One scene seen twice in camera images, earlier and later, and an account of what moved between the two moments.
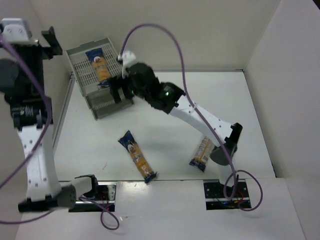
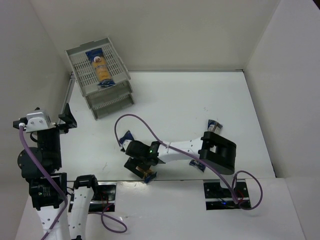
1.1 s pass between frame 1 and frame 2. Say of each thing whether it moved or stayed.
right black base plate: stayed
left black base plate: stayed
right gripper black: moved
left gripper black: moved
